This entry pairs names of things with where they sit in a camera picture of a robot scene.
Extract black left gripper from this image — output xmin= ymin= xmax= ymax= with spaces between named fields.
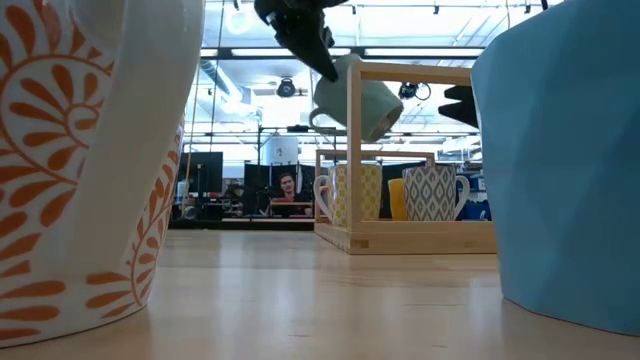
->
xmin=253 ymin=0 xmax=349 ymax=84

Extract sage green mug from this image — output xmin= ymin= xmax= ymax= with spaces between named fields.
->
xmin=308 ymin=53 xmax=405 ymax=144

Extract grey white diamond pattern mug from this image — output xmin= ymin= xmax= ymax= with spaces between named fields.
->
xmin=401 ymin=165 xmax=472 ymax=223

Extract plain yellow mug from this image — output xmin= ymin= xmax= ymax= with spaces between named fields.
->
xmin=387 ymin=178 xmax=409 ymax=222

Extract blue faceted mug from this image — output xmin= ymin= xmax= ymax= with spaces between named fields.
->
xmin=470 ymin=0 xmax=640 ymax=337

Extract yellow white patterned mug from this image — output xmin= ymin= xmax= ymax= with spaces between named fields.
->
xmin=313 ymin=163 xmax=384 ymax=229

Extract wooden mug rack frame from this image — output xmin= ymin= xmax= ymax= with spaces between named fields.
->
xmin=313 ymin=61 xmax=498 ymax=256

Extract white mug orange leaf pattern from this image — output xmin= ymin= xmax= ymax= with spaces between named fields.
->
xmin=0 ymin=0 xmax=205 ymax=350

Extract black ceiling beam with lights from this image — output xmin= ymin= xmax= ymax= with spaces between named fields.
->
xmin=199 ymin=46 xmax=487 ymax=61

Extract black round ceiling spotlight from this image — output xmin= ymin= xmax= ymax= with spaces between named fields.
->
xmin=276 ymin=77 xmax=297 ymax=99

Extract blue storage bins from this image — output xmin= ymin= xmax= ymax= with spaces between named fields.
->
xmin=457 ymin=172 xmax=492 ymax=222

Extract person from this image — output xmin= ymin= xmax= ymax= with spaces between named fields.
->
xmin=269 ymin=172 xmax=314 ymax=219

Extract black partition curtain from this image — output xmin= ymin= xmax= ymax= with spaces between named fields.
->
xmin=243 ymin=162 xmax=431 ymax=221

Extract black monitor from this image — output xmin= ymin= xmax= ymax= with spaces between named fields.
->
xmin=178 ymin=151 xmax=224 ymax=199

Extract black ceiling camera with cable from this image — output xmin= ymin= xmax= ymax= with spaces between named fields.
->
xmin=398 ymin=81 xmax=432 ymax=102

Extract black metal frame stand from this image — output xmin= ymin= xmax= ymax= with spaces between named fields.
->
xmin=256 ymin=124 xmax=339 ymax=221

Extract grey ceiling duct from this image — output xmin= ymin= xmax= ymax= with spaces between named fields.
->
xmin=200 ymin=59 xmax=253 ymax=105

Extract thin black hanging cable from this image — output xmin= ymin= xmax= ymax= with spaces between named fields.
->
xmin=209 ymin=0 xmax=225 ymax=149

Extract black table edge rail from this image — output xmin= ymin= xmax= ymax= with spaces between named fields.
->
xmin=169 ymin=218 xmax=317 ymax=232

